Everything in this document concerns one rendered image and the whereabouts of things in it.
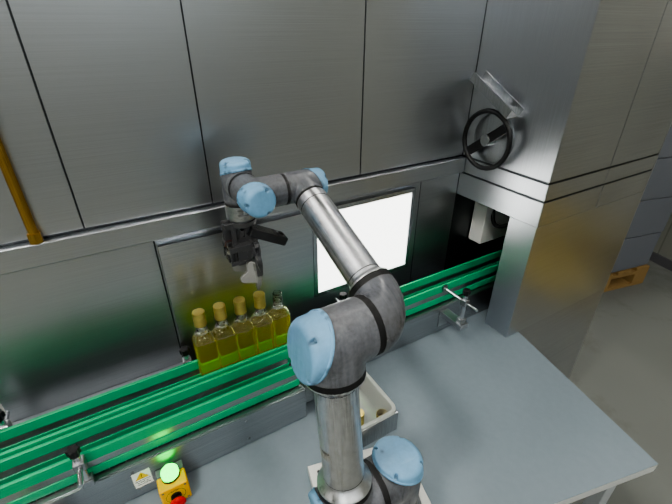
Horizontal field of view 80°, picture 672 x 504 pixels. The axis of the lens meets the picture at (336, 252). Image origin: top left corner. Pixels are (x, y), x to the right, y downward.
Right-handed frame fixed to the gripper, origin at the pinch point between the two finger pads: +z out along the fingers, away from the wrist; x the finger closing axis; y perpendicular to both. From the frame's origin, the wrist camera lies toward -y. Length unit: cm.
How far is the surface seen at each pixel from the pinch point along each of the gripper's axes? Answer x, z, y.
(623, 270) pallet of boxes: -22, 105, -301
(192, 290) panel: -12.2, 5.4, 16.0
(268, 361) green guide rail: 6.2, 25.7, 1.2
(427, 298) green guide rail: 4, 28, -65
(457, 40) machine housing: -16, -59, -82
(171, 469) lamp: 20, 35, 34
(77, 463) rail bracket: 16, 24, 52
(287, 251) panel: -12.3, 1.0, -15.0
